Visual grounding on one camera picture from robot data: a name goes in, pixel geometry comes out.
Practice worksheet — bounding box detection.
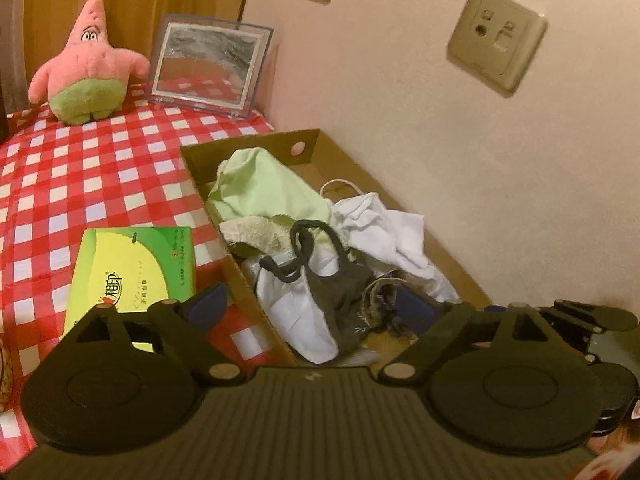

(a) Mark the pink starfish plush toy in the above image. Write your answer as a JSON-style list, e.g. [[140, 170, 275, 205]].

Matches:
[[27, 0, 151, 126]]

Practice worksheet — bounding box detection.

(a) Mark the light green cloth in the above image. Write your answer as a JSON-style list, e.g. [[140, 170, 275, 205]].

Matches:
[[207, 147, 333, 261]]

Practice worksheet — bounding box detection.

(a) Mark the white cloth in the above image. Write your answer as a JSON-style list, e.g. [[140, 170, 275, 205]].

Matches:
[[330, 192, 458, 303]]

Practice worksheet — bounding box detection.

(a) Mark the shiny grey curtain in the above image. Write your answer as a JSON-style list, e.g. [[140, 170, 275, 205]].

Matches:
[[0, 0, 28, 116]]

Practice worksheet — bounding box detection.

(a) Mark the dark grey strappy garment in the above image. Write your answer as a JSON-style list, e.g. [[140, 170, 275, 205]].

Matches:
[[260, 220, 373, 356]]

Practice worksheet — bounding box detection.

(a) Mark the brown cardboard box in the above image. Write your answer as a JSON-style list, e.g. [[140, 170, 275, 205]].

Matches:
[[180, 129, 493, 368]]

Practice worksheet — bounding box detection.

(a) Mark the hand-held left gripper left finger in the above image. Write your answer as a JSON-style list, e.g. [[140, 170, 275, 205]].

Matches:
[[37, 282, 248, 386]]

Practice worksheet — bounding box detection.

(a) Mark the green tissue box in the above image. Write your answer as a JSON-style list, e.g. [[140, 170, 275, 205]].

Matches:
[[62, 226, 198, 356]]

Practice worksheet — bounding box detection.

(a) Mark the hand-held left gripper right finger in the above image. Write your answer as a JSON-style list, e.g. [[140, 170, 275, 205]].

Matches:
[[372, 287, 596, 386]]

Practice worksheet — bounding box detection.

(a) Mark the beige wall outlet plate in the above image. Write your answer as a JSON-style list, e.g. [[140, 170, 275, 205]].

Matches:
[[446, 0, 548, 96]]

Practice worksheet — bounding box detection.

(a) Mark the cream terry towel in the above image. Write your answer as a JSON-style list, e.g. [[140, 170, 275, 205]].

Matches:
[[220, 215, 301, 256]]

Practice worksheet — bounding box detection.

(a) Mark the red white checkered tablecloth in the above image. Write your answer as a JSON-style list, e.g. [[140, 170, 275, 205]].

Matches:
[[0, 80, 276, 466]]

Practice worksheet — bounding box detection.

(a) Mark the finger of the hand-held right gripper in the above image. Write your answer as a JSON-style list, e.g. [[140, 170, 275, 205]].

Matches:
[[542, 300, 640, 333]]

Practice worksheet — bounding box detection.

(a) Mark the clear framed sand picture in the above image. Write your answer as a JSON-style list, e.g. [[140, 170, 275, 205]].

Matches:
[[148, 14, 276, 121]]

